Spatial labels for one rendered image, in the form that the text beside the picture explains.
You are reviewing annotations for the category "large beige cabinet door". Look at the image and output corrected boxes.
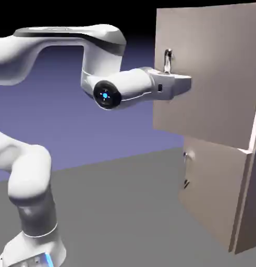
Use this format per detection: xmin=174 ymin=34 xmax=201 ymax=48
xmin=152 ymin=1 xmax=256 ymax=151

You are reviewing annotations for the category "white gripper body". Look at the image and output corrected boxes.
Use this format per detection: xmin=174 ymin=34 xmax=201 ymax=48
xmin=170 ymin=71 xmax=192 ymax=101

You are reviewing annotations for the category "small beige cabinet door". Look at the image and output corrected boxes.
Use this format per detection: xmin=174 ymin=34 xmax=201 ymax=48
xmin=178 ymin=136 xmax=254 ymax=253

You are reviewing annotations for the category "beige wooden cabinet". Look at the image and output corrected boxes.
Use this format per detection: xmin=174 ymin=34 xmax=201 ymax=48
xmin=152 ymin=1 xmax=256 ymax=255

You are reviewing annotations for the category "curved silver door handle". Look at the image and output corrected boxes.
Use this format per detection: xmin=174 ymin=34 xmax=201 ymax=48
xmin=163 ymin=48 xmax=175 ymax=74
xmin=182 ymin=150 xmax=196 ymax=190

